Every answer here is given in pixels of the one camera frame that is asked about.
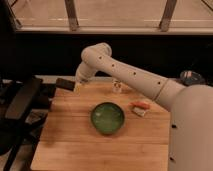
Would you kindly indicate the pale yellow gripper tip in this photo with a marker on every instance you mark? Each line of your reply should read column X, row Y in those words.
column 77, row 87

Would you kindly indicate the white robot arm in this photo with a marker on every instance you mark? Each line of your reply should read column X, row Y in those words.
column 191, row 107

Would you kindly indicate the green ceramic bowl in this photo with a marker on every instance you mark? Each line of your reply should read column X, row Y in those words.
column 107, row 118

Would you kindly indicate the small clear glass bottle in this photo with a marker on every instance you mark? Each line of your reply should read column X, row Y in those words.
column 117, row 86

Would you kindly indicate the black office chair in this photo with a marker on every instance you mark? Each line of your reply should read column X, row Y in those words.
column 13, row 126

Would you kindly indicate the wooden cutting board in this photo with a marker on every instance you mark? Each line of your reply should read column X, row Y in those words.
column 70, row 143

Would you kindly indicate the white small block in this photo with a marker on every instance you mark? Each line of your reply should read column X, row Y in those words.
column 138, row 111

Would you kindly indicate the blue grey bowl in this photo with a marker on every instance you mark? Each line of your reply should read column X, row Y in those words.
column 189, row 77

